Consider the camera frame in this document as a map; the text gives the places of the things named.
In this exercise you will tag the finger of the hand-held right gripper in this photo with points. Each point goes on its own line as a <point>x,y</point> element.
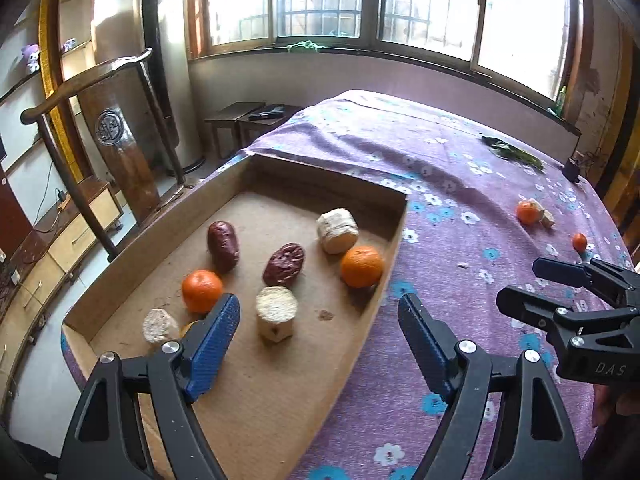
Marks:
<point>530,305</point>
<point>562,272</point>

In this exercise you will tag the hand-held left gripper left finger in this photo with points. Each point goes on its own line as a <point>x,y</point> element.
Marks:
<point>212,350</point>

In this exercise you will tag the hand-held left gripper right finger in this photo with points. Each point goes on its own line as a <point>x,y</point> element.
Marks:
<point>425,350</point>

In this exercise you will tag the small orange mandarin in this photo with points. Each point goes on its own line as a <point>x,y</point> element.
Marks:
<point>579,241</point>

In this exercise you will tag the small beige fruit piece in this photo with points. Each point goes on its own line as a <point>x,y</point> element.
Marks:
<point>548,218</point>

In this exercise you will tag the white corn cob piece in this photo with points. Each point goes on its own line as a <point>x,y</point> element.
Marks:
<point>276,312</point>
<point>160,326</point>
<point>337,230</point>

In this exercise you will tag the shallow cardboard box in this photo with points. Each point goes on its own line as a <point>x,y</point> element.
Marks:
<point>280,410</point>

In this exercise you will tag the dried red date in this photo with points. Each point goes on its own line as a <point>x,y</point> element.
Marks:
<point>283,265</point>
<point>223,246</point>

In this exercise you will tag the person's right hand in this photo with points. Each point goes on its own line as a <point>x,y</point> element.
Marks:
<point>607,402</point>

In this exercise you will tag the small black jar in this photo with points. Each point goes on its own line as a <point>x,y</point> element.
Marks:
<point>572,170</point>

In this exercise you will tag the yellow wooden door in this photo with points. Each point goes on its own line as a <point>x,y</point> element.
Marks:
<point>622,185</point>

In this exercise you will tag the green leafy vegetable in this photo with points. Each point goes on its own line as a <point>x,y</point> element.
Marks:
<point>512,151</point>

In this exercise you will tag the purple floral tablecloth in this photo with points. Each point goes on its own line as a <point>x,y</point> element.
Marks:
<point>450,170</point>

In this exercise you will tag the green bottle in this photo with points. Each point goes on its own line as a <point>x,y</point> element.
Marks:
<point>561,100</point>

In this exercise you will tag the low wooden cabinet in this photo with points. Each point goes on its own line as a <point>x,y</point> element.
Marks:
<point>75,240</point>

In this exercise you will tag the dark wooden chair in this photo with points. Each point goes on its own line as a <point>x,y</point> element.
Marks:
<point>120,140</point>

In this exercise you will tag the small dark wooden table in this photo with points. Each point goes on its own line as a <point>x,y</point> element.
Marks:
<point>272,122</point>
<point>232,112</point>

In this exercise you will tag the standing air conditioner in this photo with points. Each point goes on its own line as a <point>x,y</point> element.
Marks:
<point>180,110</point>

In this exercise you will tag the black remote control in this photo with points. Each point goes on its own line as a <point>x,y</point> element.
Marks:
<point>267,112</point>

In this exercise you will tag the green cloth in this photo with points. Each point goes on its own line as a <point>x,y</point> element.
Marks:
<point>302,46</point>

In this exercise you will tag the barred window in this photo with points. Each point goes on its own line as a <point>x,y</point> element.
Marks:
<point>372,0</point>

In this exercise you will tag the purple plush toy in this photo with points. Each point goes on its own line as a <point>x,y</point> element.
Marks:
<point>31,57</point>

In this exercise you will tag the white wall shelf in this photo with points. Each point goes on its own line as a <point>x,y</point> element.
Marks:
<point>30,110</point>

